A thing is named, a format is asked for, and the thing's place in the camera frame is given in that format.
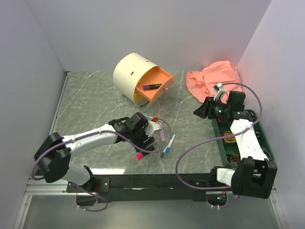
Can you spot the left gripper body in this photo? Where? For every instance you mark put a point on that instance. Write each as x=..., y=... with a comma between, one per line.
x=139, y=136

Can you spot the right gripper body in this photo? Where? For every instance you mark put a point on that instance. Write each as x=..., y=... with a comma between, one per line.
x=217, y=109

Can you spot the pink highlighter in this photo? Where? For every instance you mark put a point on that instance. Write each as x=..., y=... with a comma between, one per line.
x=139, y=156

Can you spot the lilac correction tape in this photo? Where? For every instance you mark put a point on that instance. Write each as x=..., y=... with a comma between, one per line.
x=162, y=136

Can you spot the blue capped marker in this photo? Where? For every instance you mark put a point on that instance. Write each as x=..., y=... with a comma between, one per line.
x=170, y=143

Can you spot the purple highlighter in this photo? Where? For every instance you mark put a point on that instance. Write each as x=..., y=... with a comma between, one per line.
x=151, y=87

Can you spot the round cream drawer cabinet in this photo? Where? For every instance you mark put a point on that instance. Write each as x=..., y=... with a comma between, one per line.
x=134, y=71

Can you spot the green capped marker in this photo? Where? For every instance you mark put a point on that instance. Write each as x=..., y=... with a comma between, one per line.
x=166, y=150

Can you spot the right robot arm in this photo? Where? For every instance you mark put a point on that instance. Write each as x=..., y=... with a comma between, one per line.
x=255, y=174

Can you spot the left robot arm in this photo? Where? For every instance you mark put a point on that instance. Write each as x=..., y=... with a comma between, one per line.
x=53, y=158

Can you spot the pink cloth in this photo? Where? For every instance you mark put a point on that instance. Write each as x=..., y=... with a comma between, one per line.
x=201, y=84

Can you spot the yellow rubber bands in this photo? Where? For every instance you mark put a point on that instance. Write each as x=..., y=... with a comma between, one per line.
x=228, y=139

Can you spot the coiled band lower compartment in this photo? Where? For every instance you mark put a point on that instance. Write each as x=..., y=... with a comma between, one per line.
x=233, y=159

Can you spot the black base bar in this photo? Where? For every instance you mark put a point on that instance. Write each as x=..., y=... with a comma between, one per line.
x=154, y=187

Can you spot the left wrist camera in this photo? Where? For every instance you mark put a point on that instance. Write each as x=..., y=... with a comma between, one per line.
x=153, y=128

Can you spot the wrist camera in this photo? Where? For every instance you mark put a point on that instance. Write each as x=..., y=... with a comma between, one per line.
x=220, y=92
x=153, y=128

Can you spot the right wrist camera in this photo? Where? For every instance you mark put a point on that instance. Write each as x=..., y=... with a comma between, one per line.
x=220, y=92

